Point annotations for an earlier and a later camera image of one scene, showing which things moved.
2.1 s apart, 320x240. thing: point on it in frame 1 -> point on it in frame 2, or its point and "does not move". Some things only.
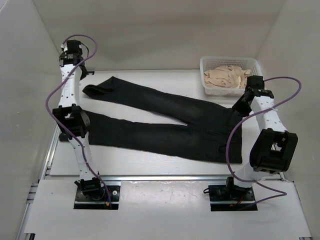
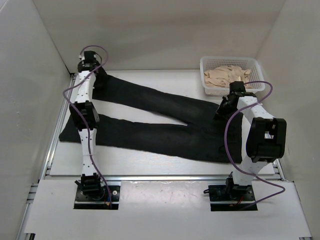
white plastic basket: [228, 76] does not move
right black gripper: [237, 107] -> [220, 115]
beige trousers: [226, 76] does not move
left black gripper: [84, 74] -> [102, 74]
